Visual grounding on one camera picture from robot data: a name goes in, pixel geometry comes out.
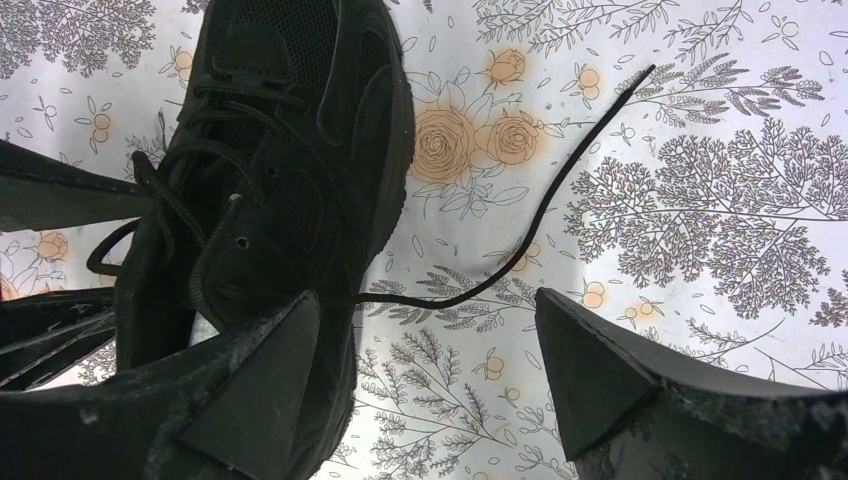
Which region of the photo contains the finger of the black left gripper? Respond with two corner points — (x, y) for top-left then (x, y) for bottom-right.
(1, 140), (152, 232)
(1, 287), (115, 391)

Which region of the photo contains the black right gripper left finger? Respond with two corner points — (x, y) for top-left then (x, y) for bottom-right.
(1, 292), (321, 479)

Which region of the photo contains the black shoelace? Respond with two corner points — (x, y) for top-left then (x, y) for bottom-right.
(86, 64), (657, 313)

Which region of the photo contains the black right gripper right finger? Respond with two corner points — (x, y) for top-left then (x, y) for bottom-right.
(535, 288), (847, 479)

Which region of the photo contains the black sneaker shoe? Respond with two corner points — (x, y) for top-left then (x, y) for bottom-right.
(114, 1), (414, 479)

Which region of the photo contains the floral patterned table mat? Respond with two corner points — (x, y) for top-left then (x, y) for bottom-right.
(1, 1), (847, 479)

